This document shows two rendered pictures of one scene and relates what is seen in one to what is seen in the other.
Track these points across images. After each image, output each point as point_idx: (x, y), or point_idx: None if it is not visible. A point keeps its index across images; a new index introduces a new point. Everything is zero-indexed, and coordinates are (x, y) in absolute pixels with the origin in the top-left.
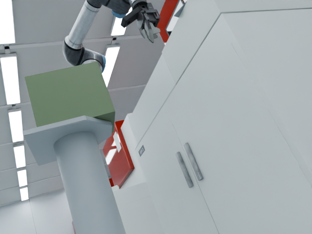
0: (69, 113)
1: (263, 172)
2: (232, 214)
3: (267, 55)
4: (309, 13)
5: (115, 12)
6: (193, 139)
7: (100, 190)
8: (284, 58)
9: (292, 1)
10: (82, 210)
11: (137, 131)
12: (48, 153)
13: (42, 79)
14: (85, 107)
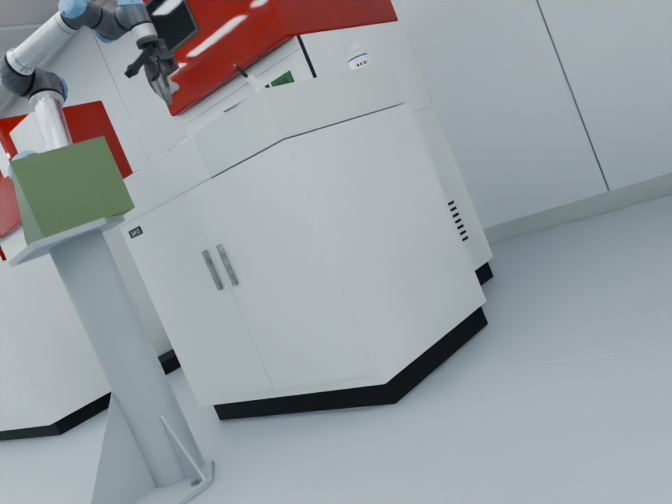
0: (80, 212)
1: (308, 290)
2: (271, 321)
3: (321, 185)
4: (358, 123)
5: (103, 37)
6: (230, 243)
7: (124, 302)
8: (335, 186)
9: (344, 110)
10: (107, 327)
11: None
12: (36, 255)
13: (34, 164)
14: (98, 204)
